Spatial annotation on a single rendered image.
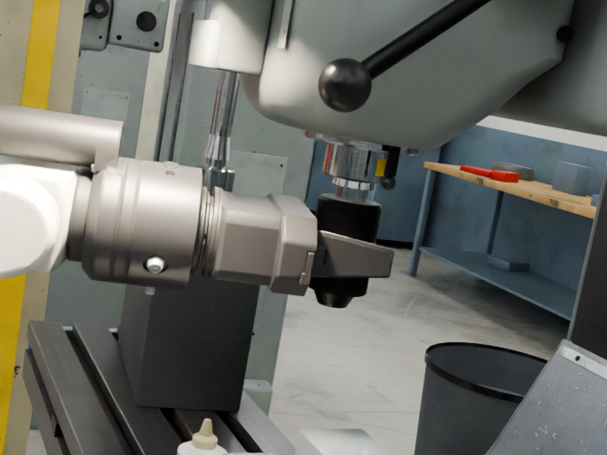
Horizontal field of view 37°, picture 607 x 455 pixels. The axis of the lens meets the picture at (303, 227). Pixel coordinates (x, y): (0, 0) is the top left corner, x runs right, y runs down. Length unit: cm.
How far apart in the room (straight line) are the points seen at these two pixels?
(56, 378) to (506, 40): 70
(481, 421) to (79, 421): 168
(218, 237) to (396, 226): 747
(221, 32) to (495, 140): 716
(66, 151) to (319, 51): 18
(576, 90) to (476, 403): 194
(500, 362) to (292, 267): 237
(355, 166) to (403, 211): 745
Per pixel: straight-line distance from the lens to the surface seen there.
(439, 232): 825
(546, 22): 62
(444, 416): 259
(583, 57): 64
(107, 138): 63
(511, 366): 295
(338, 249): 64
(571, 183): 644
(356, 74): 50
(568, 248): 688
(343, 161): 64
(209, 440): 74
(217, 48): 60
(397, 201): 804
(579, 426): 97
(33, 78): 233
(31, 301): 243
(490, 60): 60
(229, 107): 103
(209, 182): 103
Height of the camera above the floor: 134
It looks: 9 degrees down
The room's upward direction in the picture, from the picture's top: 10 degrees clockwise
